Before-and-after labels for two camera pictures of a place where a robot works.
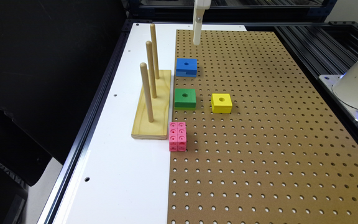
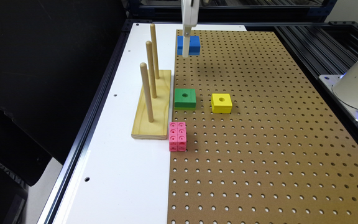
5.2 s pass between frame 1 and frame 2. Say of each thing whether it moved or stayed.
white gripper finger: moved
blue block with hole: moved
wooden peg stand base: stayed
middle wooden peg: stayed
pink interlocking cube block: stayed
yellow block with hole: stayed
